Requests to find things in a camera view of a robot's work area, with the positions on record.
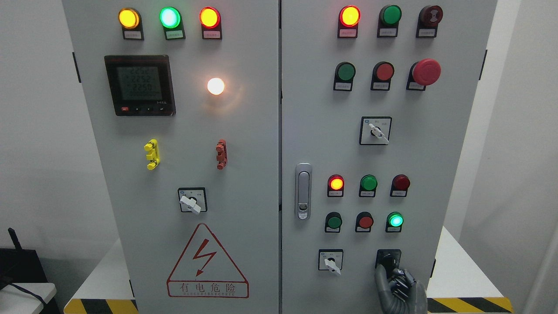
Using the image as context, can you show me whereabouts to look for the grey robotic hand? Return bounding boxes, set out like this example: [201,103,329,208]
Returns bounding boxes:
[375,264,427,314]

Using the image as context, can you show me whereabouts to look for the black rotary knob switch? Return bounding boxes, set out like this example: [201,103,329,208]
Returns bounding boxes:
[374,249,402,273]

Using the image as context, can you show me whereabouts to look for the white platform with hazard stripes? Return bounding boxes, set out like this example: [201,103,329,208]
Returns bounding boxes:
[64,229,514,314]

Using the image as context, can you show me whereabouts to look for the red push button lower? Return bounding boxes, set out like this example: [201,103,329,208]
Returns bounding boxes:
[355,212,374,233]

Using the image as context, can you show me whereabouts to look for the red push button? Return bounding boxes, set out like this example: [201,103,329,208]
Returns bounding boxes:
[370,61,395,91]
[355,212,374,233]

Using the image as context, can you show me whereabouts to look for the green push button lower left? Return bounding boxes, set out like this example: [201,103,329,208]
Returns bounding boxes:
[324,212,343,233]

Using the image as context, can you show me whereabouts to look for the red indicator light middle right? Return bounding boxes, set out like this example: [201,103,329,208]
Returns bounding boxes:
[390,174,410,197]

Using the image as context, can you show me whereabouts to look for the green indicator light middle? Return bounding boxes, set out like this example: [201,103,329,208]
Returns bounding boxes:
[359,174,378,198]

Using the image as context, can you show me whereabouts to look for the red indicator light middle left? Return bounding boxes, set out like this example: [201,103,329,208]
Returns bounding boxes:
[327,174,344,197]

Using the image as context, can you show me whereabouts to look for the grey electrical control cabinet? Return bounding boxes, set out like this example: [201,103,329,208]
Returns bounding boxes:
[62,0,497,314]

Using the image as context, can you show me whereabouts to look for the red high voltage warning sticker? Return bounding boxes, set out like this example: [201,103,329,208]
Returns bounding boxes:
[166,223,249,298]

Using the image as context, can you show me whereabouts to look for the red push button upper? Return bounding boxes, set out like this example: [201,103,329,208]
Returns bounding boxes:
[370,61,395,91]

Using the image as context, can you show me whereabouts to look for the red emergency stop button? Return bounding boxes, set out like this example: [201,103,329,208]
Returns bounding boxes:
[406,59,441,91]

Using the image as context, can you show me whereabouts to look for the red terminal connector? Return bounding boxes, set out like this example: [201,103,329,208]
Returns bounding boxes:
[215,139,228,170]

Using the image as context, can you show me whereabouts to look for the green push button upper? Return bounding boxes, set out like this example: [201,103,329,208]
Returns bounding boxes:
[333,61,356,91]

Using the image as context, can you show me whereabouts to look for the dark red buzzer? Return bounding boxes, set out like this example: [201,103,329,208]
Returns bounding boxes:
[416,5,444,38]

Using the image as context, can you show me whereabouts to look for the white glowing lamp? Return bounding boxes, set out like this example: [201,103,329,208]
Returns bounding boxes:
[207,77,226,96]

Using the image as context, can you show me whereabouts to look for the green indicator light top right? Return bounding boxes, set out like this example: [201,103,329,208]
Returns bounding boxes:
[377,5,402,38]

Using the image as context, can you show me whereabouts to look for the red indicator light top right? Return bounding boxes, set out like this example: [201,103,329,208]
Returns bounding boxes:
[337,5,361,38]

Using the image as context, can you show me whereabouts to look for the yellow terminal connector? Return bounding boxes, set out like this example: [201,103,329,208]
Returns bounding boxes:
[144,139,161,171]

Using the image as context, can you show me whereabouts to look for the black digital power meter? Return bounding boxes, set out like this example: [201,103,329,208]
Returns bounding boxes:
[104,55,176,116]

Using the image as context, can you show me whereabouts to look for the red indicator light left door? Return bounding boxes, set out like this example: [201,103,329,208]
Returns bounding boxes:
[199,7,222,40]

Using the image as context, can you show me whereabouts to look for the green lit indicator light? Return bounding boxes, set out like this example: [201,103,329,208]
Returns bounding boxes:
[159,7,185,40]

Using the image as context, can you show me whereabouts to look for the black device with antenna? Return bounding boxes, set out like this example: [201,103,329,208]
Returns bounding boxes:
[0,228,48,289]

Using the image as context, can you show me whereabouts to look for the yellow indicator light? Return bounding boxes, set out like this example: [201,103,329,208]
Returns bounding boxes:
[118,7,144,41]

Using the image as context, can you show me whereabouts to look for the white side table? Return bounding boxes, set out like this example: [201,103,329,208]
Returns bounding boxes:
[0,283,57,314]

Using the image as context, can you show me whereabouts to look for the lower white selector switch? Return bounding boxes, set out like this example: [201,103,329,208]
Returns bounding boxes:
[318,249,344,276]

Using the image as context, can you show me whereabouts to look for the silver door handle lock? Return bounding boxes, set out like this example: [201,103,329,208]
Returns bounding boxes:
[295,163,312,219]

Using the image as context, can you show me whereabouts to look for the upper right selector switch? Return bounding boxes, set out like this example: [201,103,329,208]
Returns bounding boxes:
[359,116,392,145]

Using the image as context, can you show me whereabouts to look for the left door selector switch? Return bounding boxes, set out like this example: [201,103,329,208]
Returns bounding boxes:
[177,187,208,215]

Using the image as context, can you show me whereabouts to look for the black cable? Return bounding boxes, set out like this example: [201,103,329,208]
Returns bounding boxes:
[0,276,48,308]

